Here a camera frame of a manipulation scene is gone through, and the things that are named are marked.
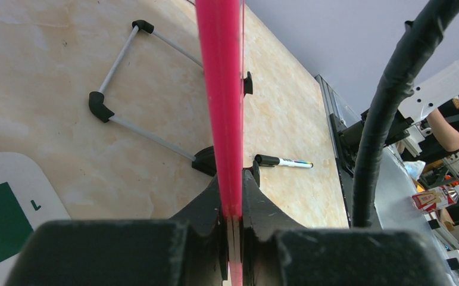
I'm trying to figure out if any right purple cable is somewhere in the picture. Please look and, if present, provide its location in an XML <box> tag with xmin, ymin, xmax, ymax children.
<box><xmin>351</xmin><ymin>0</ymin><xmax>459</xmax><ymax>229</ymax></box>

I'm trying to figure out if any black whiteboard stand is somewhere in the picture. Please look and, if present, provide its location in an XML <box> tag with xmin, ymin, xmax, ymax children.
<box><xmin>88</xmin><ymin>19</ymin><xmax>217</xmax><ymax>177</ymax></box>

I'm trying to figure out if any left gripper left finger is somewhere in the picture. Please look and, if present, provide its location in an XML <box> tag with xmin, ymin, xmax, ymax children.
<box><xmin>169</xmin><ymin>176</ymin><xmax>228</xmax><ymax>285</ymax></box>

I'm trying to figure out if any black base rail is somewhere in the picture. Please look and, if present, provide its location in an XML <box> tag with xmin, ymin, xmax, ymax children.
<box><xmin>315</xmin><ymin>74</ymin><xmax>363</xmax><ymax>226</ymax></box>

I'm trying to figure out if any black marker pen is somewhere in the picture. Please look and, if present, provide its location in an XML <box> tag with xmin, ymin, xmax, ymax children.
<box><xmin>254</xmin><ymin>154</ymin><xmax>313</xmax><ymax>169</ymax></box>

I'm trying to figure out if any green white chess mat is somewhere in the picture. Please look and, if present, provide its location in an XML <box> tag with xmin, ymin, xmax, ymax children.
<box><xmin>0</xmin><ymin>152</ymin><xmax>70</xmax><ymax>285</ymax></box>

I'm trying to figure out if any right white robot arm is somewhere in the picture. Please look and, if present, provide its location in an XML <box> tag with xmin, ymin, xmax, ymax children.
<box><xmin>398</xmin><ymin>60</ymin><xmax>459</xmax><ymax>123</ymax></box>

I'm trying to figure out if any pink framed whiteboard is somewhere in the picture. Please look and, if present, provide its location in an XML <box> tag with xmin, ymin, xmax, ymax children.
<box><xmin>195</xmin><ymin>1</ymin><xmax>244</xmax><ymax>285</ymax></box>

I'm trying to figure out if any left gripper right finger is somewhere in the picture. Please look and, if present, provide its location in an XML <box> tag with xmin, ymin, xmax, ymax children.
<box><xmin>242</xmin><ymin>170</ymin><xmax>306</xmax><ymax>285</ymax></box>

